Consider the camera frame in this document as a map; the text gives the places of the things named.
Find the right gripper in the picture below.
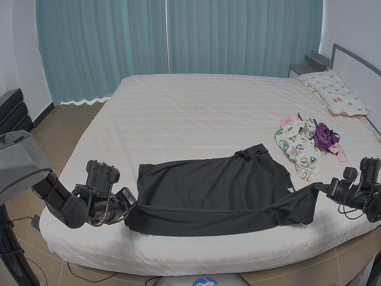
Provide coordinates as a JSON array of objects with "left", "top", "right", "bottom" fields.
[{"left": 326, "top": 178, "right": 347, "bottom": 203}]

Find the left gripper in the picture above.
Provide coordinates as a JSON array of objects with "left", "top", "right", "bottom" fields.
[{"left": 114, "top": 186, "right": 139, "bottom": 220}]

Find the black T-shirt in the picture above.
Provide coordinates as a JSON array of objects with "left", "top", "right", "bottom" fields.
[{"left": 125, "top": 143, "right": 323, "bottom": 238}]

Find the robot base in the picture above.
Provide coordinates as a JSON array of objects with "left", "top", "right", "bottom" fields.
[{"left": 146, "top": 274, "right": 250, "bottom": 286}]

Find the bed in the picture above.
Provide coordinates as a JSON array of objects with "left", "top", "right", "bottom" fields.
[{"left": 39, "top": 43, "right": 381, "bottom": 275}]

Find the pale pink garment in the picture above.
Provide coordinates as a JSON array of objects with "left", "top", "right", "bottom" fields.
[{"left": 327, "top": 143, "right": 348, "bottom": 163}]

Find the purple garment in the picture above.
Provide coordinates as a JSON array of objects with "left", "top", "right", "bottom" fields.
[{"left": 314, "top": 122, "right": 341, "bottom": 153}]

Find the white printed pyjama top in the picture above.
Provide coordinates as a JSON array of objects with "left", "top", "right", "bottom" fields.
[{"left": 274, "top": 119, "right": 321, "bottom": 182}]

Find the white printed pillow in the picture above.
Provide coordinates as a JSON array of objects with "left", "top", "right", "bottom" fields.
[{"left": 294, "top": 67, "right": 370, "bottom": 116}]

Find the white curtain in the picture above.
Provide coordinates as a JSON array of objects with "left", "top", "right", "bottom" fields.
[{"left": 58, "top": 98, "right": 110, "bottom": 105}]

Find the grey bedside table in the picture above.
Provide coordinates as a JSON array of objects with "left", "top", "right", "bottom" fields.
[{"left": 290, "top": 50, "right": 330, "bottom": 78}]

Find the black chest of drawers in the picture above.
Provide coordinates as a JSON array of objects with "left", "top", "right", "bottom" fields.
[{"left": 0, "top": 89, "right": 35, "bottom": 135}]

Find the blue-green curtain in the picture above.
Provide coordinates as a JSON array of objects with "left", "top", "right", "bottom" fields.
[
  {"left": 165, "top": 0, "right": 324, "bottom": 78},
  {"left": 36, "top": 0, "right": 170, "bottom": 106}
]

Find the black cable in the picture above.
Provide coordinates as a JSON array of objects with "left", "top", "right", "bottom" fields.
[
  {"left": 338, "top": 204, "right": 365, "bottom": 220},
  {"left": 66, "top": 261, "right": 119, "bottom": 282}
]

